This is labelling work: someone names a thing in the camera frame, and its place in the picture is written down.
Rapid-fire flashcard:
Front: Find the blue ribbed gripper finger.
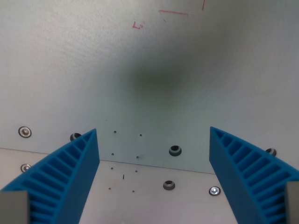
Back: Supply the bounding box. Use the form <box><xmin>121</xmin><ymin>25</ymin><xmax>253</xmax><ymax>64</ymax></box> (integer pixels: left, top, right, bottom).
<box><xmin>0</xmin><ymin>128</ymin><xmax>100</xmax><ymax>224</ymax></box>
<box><xmin>209</xmin><ymin>126</ymin><xmax>299</xmax><ymax>224</ymax></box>

